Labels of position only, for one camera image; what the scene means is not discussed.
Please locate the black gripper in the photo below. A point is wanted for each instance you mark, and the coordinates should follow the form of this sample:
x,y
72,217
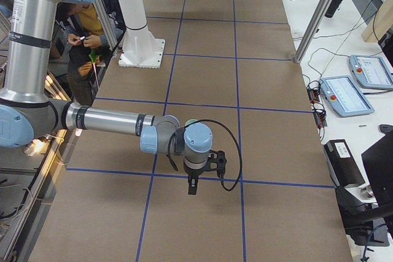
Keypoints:
x,y
194,173

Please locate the green plastic cup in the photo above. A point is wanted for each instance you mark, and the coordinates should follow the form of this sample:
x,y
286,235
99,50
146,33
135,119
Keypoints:
x,y
190,121

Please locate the black box with label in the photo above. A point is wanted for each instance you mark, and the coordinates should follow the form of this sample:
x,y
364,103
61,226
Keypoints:
x,y
341,164

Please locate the person in yellow shirt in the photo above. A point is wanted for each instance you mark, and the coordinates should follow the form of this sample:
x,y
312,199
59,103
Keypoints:
x,y
84,32

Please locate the near blue teach pendant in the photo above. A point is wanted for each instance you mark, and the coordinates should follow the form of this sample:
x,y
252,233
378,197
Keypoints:
x,y
345,97

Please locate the blue teach pendant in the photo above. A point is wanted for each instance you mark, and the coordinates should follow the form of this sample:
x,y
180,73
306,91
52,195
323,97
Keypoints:
x,y
345,97
371,72

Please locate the black monitor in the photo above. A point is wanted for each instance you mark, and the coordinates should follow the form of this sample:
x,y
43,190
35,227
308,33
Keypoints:
x,y
377,161

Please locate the far blue teach pendant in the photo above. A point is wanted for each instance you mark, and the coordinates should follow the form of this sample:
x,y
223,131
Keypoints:
x,y
371,72

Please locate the black water bottle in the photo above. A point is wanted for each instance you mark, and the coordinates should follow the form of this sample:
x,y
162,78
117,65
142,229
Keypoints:
x,y
333,7

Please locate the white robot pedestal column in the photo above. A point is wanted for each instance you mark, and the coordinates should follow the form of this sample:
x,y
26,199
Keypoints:
x,y
140,48

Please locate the aluminium frame post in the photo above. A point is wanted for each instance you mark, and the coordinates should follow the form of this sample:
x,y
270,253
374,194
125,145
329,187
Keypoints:
x,y
314,23

